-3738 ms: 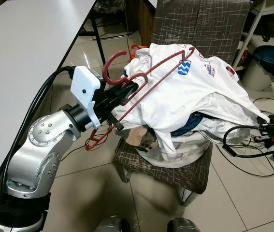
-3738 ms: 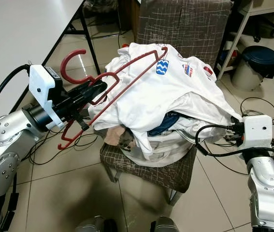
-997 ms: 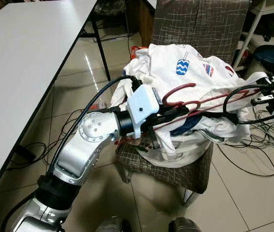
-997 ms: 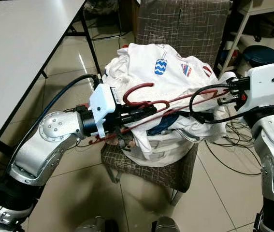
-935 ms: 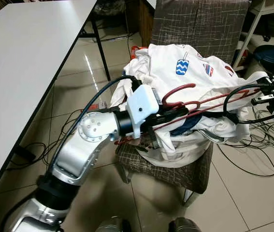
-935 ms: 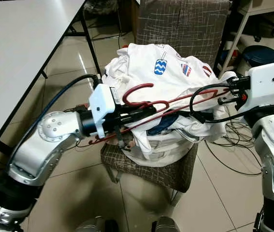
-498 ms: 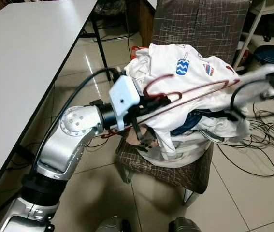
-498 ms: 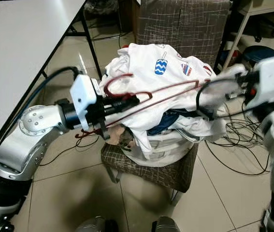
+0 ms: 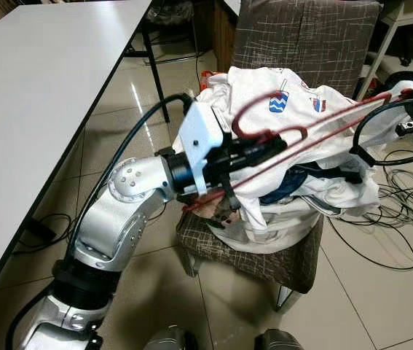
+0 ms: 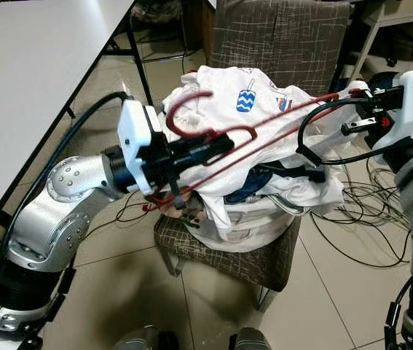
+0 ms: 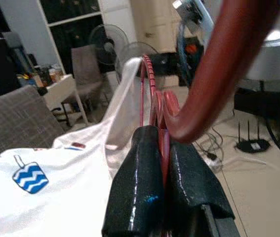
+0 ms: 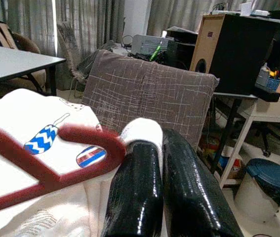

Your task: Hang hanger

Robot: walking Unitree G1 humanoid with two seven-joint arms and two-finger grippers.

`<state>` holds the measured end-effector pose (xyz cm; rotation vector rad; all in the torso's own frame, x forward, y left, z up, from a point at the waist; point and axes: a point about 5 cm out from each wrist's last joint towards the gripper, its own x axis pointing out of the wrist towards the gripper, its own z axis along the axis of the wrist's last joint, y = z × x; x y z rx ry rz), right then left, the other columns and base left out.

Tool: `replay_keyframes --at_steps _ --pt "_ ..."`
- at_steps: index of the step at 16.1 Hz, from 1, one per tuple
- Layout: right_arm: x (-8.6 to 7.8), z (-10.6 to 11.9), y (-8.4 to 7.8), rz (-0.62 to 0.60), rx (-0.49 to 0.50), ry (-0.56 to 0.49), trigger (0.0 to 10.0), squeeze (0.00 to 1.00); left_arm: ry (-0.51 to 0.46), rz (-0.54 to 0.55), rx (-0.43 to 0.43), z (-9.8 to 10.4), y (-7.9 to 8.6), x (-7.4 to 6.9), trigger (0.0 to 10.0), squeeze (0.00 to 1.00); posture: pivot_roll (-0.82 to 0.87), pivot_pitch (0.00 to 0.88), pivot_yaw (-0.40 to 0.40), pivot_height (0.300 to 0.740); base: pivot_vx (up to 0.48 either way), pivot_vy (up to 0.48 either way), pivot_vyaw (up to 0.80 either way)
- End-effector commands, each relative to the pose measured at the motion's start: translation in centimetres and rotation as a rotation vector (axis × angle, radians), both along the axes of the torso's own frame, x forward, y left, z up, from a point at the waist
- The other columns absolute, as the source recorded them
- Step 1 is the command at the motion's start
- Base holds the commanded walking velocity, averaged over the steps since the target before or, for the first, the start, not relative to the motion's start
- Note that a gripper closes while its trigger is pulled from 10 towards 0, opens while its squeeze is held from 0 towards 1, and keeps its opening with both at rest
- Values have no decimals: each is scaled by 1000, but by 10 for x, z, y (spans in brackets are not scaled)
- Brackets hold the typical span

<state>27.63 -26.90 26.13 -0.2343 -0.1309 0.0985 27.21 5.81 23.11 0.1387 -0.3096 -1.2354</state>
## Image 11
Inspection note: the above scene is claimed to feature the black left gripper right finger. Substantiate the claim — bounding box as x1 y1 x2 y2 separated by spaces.
166 143 241 237

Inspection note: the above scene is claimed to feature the red plastic hanger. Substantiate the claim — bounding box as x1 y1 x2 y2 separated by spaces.
138 0 280 178

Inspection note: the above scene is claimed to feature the white shirt with blue logo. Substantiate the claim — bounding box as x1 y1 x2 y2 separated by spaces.
0 56 145 237

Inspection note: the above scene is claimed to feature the large silver metal pot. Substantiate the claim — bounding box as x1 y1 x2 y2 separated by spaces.
238 29 280 87

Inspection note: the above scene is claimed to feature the blue cable bundle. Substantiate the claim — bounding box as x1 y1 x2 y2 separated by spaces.
176 22 197 84

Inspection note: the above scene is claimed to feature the black standing fan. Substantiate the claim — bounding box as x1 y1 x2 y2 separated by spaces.
89 24 130 67
115 41 160 84

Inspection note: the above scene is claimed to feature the black router with antennas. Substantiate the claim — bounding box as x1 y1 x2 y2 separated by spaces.
233 119 271 154

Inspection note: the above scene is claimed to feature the black low stand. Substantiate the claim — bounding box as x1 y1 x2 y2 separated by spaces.
233 79 280 145

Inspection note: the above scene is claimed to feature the small white side table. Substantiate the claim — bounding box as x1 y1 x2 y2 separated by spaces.
42 74 90 126

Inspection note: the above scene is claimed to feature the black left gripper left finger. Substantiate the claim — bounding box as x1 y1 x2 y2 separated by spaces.
102 125 166 237

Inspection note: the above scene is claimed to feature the cream door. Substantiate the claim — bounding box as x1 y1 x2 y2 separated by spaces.
129 0 177 54

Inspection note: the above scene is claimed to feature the white frame dark glass cabinet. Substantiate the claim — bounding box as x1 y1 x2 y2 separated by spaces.
37 0 106 75

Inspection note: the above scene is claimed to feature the grey fabric chair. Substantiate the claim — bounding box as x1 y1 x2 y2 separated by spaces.
0 85 65 162
70 44 111 124

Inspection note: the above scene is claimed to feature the white power strip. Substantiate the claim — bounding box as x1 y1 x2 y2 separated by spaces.
205 152 223 171

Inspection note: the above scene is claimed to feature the white electronic device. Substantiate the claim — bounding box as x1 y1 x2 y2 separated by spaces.
171 0 213 32

